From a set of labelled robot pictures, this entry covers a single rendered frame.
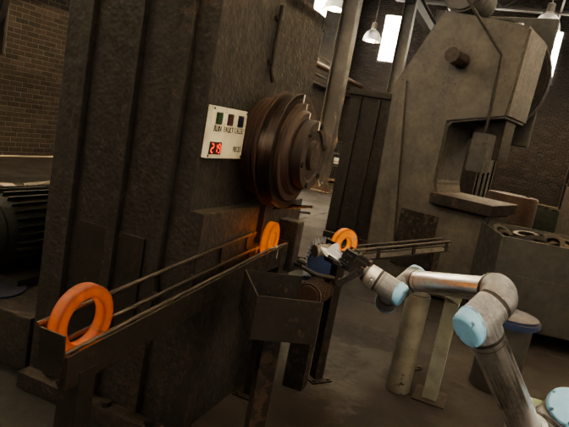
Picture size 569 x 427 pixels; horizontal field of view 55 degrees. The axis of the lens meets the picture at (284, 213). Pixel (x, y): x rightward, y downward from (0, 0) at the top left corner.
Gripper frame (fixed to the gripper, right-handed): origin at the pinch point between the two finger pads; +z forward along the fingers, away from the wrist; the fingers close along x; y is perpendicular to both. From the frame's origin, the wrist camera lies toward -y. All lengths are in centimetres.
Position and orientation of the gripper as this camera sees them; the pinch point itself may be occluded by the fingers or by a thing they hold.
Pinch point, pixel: (323, 250)
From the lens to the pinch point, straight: 225.0
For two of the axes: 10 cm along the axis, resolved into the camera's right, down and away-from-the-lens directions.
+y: 4.5, -8.5, -2.7
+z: -8.0, -5.2, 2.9
